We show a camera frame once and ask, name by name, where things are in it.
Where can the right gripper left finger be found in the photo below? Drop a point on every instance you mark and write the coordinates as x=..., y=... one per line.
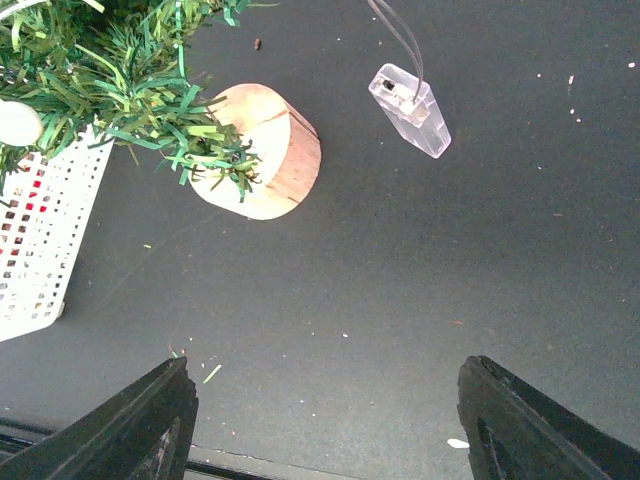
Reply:
x=142, y=432

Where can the small green christmas tree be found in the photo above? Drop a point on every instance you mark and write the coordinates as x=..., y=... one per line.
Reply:
x=117, y=70

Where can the white plastic basket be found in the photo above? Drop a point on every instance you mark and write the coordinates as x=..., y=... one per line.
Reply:
x=45, y=209

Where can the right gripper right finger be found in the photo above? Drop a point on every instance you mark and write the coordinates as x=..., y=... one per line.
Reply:
x=515, y=431

